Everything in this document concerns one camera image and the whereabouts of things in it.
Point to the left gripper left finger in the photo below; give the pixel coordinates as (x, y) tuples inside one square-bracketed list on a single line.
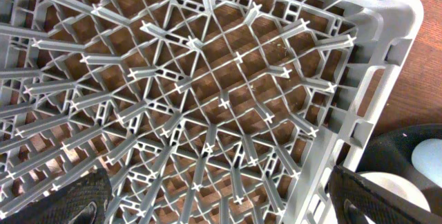
[(83, 201)]

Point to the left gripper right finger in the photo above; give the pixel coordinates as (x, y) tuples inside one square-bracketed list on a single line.
[(356, 200)]

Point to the grey plastic dishwasher rack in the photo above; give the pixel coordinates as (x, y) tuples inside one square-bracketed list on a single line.
[(200, 111)]

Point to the grey round plate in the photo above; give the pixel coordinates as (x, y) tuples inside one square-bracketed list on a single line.
[(392, 183)]

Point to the round black serving tray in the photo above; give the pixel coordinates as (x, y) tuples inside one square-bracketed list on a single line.
[(392, 153)]

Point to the light blue plastic cup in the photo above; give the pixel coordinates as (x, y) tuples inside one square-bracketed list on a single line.
[(426, 159)]

